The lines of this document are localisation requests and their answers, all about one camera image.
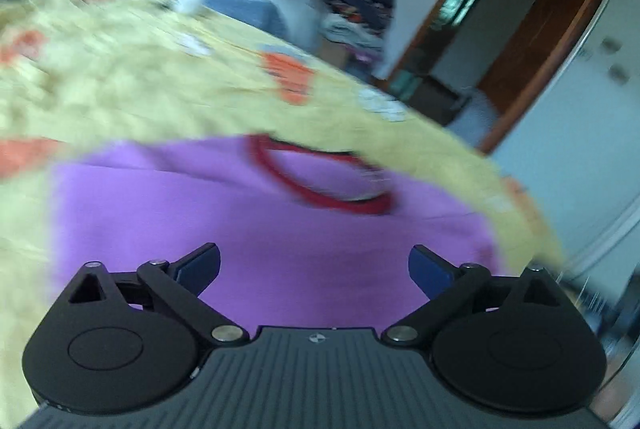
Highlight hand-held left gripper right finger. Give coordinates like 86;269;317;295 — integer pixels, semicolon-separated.
380;245;576;350

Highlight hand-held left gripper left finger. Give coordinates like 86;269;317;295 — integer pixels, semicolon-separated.
65;242;251;350

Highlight purple shirt with red collar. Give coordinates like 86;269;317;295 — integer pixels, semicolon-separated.
50;134;496;335

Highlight yellow floral bedsheet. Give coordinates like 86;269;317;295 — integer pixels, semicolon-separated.
0;0;566;425

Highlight white wardrobe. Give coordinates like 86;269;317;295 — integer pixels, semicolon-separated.
492;0;640;270

